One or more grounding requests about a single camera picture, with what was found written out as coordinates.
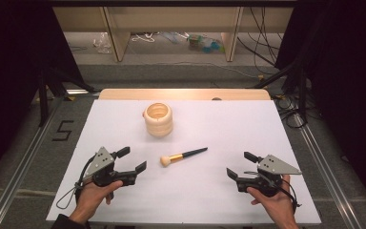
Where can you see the black curtain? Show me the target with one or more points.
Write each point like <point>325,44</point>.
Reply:
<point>9,79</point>
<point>349,79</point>

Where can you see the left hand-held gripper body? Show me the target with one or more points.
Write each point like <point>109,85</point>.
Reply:
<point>103,162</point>

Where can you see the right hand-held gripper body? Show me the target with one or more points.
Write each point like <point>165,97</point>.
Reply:
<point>268,173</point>

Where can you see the clear plastic bag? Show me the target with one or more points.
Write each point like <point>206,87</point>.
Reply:
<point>103,43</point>

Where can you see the black metal stand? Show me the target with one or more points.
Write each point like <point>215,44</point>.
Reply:
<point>43,95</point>
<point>302,92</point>

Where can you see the white table sheet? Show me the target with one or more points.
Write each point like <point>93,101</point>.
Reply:
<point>203,187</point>

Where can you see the light wooden shelf unit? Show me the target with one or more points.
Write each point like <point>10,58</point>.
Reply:
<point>117,38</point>

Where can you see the person's right hand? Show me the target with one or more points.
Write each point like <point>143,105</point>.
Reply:
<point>274,202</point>

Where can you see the beige ribbed cup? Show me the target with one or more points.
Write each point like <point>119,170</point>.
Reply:
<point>158,120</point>

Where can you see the aluminium floor rail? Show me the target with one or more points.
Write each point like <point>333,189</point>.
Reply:
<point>327,171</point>
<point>22,178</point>

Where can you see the colourful plastic packets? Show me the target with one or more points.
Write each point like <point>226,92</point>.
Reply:
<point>206,44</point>

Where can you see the person's left hand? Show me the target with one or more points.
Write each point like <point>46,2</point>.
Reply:
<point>92,197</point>

